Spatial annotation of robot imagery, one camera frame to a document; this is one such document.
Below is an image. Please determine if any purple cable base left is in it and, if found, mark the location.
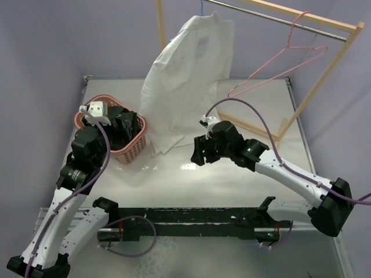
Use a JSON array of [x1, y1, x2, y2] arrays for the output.
[[97, 215, 157, 258]]

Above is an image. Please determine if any pink wire hanger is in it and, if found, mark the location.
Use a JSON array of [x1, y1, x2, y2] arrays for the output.
[[227, 10, 329, 100]]

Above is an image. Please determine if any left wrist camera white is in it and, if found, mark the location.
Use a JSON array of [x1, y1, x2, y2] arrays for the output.
[[79, 101, 111, 126]]

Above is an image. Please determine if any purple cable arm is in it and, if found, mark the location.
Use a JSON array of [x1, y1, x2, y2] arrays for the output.
[[205, 98, 371, 206], [24, 111, 111, 278]]

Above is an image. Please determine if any dark pinstriped shirt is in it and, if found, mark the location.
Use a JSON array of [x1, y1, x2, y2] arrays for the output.
[[108, 106, 141, 149]]

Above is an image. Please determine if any pink plastic laundry basket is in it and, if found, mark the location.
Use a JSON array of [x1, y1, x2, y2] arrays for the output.
[[71, 95, 147, 166]]

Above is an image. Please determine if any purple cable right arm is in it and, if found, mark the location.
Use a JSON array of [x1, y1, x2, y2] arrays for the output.
[[205, 98, 371, 206]]

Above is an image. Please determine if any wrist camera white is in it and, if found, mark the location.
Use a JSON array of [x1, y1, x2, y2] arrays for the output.
[[199, 115, 220, 140], [79, 101, 111, 126]]

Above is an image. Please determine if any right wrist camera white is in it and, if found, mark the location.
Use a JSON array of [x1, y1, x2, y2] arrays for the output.
[[199, 115, 220, 140]]

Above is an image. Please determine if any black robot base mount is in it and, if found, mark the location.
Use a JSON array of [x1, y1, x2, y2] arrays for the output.
[[118, 207, 278, 240]]

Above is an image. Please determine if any wooden clothes rack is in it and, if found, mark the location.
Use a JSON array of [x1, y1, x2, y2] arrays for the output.
[[155, 0, 365, 148]]

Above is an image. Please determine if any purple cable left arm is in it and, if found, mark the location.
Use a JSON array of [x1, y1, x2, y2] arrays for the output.
[[24, 111, 111, 278]]

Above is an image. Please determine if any white shirt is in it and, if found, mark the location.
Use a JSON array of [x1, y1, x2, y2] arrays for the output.
[[139, 12, 235, 156]]

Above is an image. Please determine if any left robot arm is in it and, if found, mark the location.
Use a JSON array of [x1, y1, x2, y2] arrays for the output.
[[6, 124, 119, 277]]

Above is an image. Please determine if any purple cable base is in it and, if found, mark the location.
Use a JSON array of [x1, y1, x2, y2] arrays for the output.
[[97, 215, 157, 258], [259, 221, 294, 250]]

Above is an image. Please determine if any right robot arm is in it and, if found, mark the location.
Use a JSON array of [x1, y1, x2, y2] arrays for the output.
[[191, 116, 354, 237]]

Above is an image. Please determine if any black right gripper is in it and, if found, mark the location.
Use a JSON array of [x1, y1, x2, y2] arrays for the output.
[[191, 133, 233, 166]]

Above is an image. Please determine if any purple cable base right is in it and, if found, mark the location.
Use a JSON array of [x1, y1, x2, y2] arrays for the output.
[[259, 221, 294, 250]]

